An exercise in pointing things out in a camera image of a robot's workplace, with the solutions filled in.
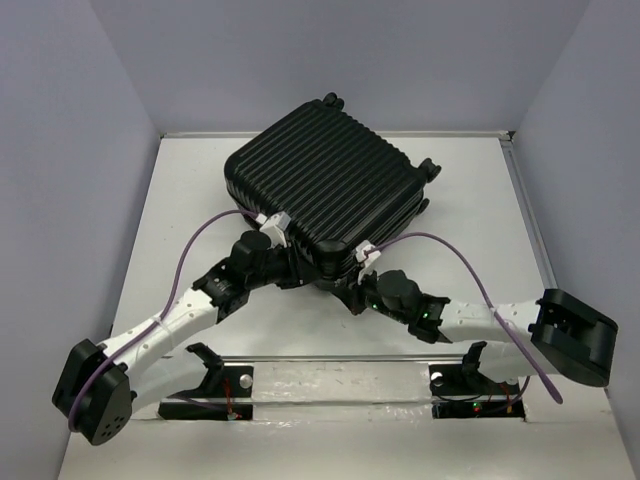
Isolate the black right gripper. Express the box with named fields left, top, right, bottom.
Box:
left=329, top=264, right=410, bottom=326

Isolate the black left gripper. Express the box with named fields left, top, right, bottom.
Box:
left=245, top=237, right=322, bottom=289

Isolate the black hard-shell suitcase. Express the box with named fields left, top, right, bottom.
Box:
left=224, top=92, right=442, bottom=290

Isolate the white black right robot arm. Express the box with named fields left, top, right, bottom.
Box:
left=336, top=270, right=618, bottom=392

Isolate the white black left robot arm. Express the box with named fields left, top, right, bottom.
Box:
left=52, top=231, right=319, bottom=446

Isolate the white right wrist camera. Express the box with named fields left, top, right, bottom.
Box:
left=354, top=240, right=381, bottom=274

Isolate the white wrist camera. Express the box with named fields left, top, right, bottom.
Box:
left=256, top=212, right=290, bottom=247
left=354, top=240, right=381, bottom=274

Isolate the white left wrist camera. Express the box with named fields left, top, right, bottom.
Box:
left=256, top=212, right=290, bottom=247

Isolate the aluminium mounting rail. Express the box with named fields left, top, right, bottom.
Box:
left=222, top=353, right=463, bottom=363

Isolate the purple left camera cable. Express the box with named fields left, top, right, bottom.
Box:
left=67, top=209, right=261, bottom=435

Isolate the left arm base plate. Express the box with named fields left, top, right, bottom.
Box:
left=157, top=342, right=254, bottom=421

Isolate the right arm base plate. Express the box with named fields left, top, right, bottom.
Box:
left=429, top=341, right=530, bottom=420

